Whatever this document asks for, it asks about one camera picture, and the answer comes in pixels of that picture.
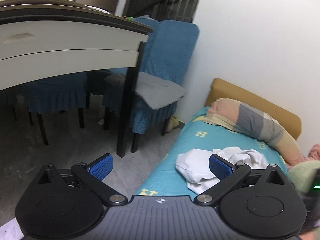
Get white zip-up garment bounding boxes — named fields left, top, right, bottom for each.
left=175, top=147, right=268, bottom=194

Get light green fleece blanket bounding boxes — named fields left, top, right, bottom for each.
left=287, top=160, right=320, bottom=193

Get turquoise patterned bed sheet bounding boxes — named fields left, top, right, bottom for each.
left=136, top=108, right=287, bottom=198

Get striped pastel pillow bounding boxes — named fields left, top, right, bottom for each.
left=203, top=98, right=304, bottom=166

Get yellow slippers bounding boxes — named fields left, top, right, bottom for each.
left=166, top=115, right=180, bottom=133

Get blue covered chair left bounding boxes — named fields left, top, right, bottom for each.
left=22, top=72, right=87, bottom=146

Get blue covered chair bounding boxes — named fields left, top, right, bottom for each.
left=22, top=72, right=87, bottom=146
left=104, top=17, right=200, bottom=157

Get mustard yellow headboard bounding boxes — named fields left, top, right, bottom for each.
left=204, top=78, right=302, bottom=140

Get grey folded cloth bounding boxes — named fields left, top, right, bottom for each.
left=103, top=72, right=186, bottom=112

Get blue covered chair right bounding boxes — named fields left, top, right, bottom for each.
left=104, top=17, right=200, bottom=157

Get white dining table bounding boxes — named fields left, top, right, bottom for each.
left=1, top=0, right=153, bottom=157

